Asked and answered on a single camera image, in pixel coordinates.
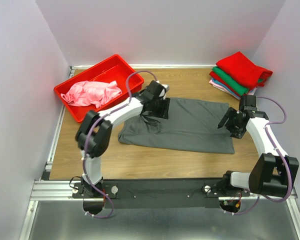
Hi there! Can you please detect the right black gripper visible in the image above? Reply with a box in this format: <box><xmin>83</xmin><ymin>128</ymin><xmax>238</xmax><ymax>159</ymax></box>
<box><xmin>217</xmin><ymin>106</ymin><xmax>247</xmax><ymax>140</ymax></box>

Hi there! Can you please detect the grey t-shirt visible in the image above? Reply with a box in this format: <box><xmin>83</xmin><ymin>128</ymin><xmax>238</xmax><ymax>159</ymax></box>
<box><xmin>118</xmin><ymin>97</ymin><xmax>235</xmax><ymax>154</ymax></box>

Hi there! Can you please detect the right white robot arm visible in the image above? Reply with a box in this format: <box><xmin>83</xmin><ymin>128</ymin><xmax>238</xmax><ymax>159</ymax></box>
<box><xmin>159</xmin><ymin>95</ymin><xmax>299</xmax><ymax>202</ymax></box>

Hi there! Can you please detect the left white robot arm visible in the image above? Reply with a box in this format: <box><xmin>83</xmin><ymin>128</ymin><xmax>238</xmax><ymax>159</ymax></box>
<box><xmin>75</xmin><ymin>80</ymin><xmax>170</xmax><ymax>198</ymax></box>

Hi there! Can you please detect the folded green t-shirt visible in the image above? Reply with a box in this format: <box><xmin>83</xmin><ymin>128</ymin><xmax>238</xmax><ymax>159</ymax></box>
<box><xmin>212</xmin><ymin>66</ymin><xmax>257</xmax><ymax>96</ymax></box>

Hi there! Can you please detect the folded pink t-shirt bottom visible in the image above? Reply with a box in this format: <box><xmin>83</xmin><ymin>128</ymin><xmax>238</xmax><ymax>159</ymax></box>
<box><xmin>208</xmin><ymin>78</ymin><xmax>258</xmax><ymax>101</ymax></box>

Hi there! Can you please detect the folded blue t-shirt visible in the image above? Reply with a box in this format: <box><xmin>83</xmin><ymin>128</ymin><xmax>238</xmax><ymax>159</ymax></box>
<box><xmin>211</xmin><ymin>77</ymin><xmax>240</xmax><ymax>96</ymax></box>

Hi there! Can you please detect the folded red t-shirt lower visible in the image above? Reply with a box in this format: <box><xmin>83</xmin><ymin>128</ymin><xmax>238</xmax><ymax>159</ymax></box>
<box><xmin>209</xmin><ymin>71</ymin><xmax>242</xmax><ymax>99</ymax></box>

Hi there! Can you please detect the folded red t-shirt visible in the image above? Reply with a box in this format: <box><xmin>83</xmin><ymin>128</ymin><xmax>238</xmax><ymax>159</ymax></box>
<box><xmin>209</xmin><ymin>71</ymin><xmax>242</xmax><ymax>99</ymax></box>
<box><xmin>216</xmin><ymin>51</ymin><xmax>273</xmax><ymax>90</ymax></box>

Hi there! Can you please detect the folded red t-shirt top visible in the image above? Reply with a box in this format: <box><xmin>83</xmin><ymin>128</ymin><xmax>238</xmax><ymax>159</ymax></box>
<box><xmin>216</xmin><ymin>51</ymin><xmax>273</xmax><ymax>90</ymax></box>

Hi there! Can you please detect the red plastic tray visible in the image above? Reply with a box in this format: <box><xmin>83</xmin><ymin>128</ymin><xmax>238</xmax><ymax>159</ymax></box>
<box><xmin>54</xmin><ymin>54</ymin><xmax>135</xmax><ymax>123</ymax></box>

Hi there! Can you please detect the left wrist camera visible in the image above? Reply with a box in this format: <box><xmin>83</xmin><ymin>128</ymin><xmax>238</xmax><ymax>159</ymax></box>
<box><xmin>156</xmin><ymin>80</ymin><xmax>170</xmax><ymax>100</ymax></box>

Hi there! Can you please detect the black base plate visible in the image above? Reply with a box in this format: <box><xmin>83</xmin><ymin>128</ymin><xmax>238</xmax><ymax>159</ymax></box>
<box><xmin>72</xmin><ymin>177</ymin><xmax>251</xmax><ymax>210</ymax></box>

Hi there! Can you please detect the aluminium front frame rail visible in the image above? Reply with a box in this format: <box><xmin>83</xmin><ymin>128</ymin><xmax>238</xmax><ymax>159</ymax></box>
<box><xmin>29</xmin><ymin>177</ymin><xmax>300</xmax><ymax>201</ymax></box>

